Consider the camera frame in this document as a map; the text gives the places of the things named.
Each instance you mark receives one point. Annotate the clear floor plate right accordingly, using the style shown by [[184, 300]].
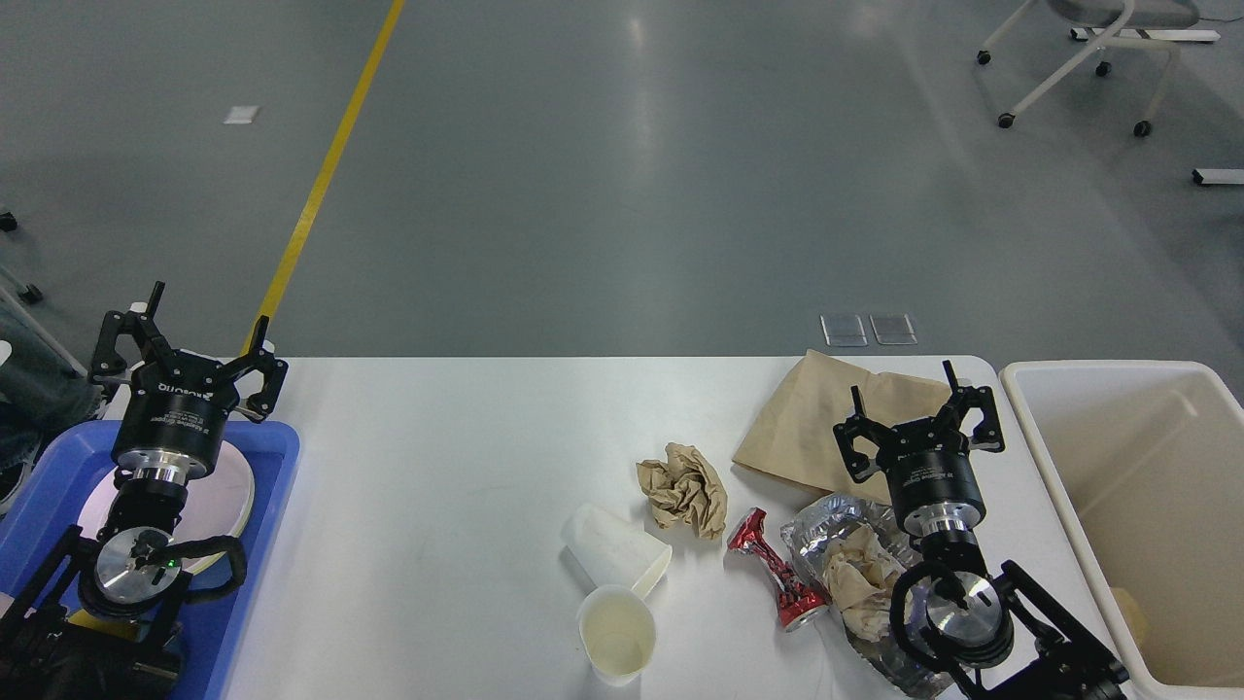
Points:
[[893, 329]]

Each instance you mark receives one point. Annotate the white paper cup lying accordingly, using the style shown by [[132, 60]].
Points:
[[613, 551]]

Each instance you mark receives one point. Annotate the clear floor plate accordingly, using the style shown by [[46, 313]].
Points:
[[893, 329], [843, 330]]

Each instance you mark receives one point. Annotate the white paper cup upright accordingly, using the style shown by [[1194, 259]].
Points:
[[618, 633]]

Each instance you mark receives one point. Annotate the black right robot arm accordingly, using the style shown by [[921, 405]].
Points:
[[997, 636]]

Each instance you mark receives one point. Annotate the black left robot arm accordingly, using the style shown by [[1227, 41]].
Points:
[[100, 615]]

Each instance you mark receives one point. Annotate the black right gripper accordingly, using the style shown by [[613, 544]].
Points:
[[935, 481]]

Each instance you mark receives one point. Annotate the crumpled tissue in bag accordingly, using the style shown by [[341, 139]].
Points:
[[860, 573]]

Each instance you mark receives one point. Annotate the pink plate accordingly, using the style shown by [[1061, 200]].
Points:
[[94, 512]]

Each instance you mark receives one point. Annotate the light green plate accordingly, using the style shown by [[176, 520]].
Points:
[[219, 504]]

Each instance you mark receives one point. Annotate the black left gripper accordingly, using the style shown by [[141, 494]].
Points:
[[175, 423]]

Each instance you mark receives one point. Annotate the crumpled brown paper ball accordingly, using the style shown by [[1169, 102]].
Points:
[[684, 488]]

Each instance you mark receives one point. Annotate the person in jeans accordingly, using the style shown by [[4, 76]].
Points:
[[42, 398]]

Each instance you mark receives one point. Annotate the cream plastic bin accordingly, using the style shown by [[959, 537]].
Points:
[[1144, 462]]

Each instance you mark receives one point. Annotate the crushed red can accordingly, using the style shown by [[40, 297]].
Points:
[[796, 603]]

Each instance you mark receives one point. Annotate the white bar on floor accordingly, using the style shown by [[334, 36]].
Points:
[[1212, 177]]

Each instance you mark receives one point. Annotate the flat brown paper bag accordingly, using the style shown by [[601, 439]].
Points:
[[793, 436]]

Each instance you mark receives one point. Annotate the clear floor plate left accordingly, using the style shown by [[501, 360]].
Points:
[[843, 330]]

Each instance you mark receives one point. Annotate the blue plastic tray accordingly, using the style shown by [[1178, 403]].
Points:
[[79, 460]]

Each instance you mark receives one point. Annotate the silver foil bag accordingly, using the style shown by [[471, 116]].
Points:
[[806, 536]]

